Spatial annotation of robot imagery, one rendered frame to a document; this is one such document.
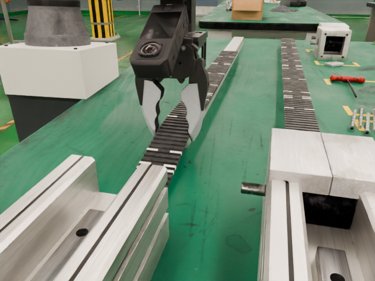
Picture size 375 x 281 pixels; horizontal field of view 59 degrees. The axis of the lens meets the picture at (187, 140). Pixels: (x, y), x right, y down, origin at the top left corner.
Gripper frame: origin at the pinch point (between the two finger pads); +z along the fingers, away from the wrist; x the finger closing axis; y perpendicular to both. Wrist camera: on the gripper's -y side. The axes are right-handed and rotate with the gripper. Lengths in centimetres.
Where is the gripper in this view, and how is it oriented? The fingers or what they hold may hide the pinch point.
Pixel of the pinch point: (172, 133)
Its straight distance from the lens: 49.5
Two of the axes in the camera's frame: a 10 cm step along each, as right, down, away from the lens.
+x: -9.7, -1.0, 2.2
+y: 2.4, -4.2, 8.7
